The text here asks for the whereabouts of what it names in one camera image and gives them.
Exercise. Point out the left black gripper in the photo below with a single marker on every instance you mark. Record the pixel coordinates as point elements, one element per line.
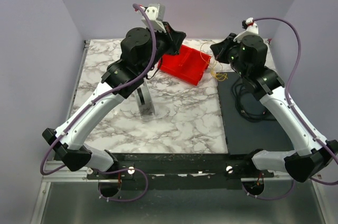
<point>175,40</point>

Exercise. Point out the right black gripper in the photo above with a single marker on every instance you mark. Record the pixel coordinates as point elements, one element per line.
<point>220,50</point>

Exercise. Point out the white plastic cable spool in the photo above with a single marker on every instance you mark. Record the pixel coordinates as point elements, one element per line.
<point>144,100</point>

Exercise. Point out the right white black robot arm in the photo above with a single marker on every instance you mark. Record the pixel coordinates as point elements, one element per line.
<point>311,153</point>

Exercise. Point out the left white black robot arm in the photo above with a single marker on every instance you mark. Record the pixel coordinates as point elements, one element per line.
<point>68,140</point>

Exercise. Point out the red plastic bin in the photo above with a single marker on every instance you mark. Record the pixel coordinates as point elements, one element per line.
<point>189,65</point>

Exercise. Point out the black flat box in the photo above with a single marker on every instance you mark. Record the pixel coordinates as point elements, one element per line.
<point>248,125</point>

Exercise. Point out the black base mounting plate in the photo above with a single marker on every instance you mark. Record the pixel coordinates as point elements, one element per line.
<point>135,171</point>

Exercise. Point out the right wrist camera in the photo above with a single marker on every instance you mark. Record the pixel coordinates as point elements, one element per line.
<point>250,28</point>

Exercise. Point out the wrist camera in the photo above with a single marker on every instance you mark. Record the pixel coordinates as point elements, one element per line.
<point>155,13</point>
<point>250,28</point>

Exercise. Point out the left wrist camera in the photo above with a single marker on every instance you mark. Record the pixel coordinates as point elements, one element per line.
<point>155,13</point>

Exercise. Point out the aluminium extrusion rail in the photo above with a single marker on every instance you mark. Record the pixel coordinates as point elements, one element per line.
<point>300,170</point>

